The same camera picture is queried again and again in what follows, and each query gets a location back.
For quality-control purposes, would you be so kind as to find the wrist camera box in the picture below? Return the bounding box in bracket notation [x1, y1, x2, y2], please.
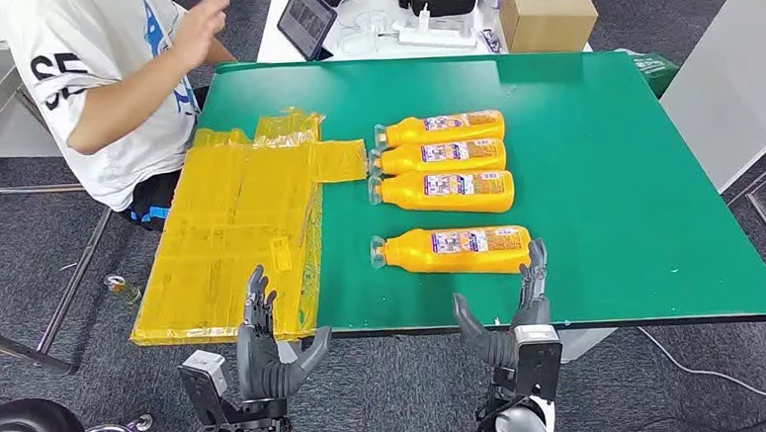
[511, 322, 566, 402]
[176, 348, 230, 410]

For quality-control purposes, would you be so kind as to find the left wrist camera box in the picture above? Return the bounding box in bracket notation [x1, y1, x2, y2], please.
[176, 348, 230, 410]

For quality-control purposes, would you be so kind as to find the white cabinet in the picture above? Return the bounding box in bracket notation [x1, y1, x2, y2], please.
[652, 0, 766, 198]

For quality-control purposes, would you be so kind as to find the yellow taped cardboard sheet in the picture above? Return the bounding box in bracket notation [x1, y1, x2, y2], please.
[119, 103, 378, 350]

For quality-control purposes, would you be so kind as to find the brown cardboard box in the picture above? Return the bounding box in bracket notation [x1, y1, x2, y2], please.
[497, 0, 601, 56]

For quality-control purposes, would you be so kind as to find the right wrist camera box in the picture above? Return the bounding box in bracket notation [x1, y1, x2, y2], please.
[511, 322, 566, 402]

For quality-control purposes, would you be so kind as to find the white floor cable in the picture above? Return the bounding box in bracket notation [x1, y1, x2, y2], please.
[638, 320, 766, 408]

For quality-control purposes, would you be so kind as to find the white table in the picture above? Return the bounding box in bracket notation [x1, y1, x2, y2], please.
[253, 0, 593, 70]

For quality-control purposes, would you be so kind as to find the small clear bottle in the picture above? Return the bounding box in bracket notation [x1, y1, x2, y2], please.
[102, 272, 145, 308]

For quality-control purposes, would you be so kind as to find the green bag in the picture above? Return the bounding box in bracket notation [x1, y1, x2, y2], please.
[613, 44, 683, 102]

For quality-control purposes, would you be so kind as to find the white table leg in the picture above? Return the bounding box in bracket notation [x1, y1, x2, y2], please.
[557, 326, 622, 365]

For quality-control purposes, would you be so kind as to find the small blue packet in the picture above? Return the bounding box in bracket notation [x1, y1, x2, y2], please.
[477, 28, 503, 54]

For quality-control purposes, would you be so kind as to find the person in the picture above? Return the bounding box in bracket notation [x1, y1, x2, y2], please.
[0, 0, 247, 239]

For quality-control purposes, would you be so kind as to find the person's right hand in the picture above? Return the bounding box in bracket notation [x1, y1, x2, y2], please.
[168, 0, 238, 72]

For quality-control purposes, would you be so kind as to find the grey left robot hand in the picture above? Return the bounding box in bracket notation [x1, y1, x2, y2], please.
[231, 260, 336, 402]

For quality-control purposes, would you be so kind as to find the orange detergent bottle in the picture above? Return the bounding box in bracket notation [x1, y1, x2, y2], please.
[366, 166, 517, 220]
[368, 222, 535, 283]
[373, 108, 507, 152]
[367, 136, 508, 178]

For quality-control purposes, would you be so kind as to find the white cable coil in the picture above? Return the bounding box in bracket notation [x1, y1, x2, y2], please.
[335, 0, 402, 57]

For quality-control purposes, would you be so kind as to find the black tablet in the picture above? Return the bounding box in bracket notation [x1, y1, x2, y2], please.
[275, 0, 341, 64]

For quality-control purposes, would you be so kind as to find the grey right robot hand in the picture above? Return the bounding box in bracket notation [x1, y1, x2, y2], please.
[448, 237, 556, 373]

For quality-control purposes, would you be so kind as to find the white power strip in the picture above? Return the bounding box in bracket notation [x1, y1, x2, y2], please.
[398, 22, 479, 52]

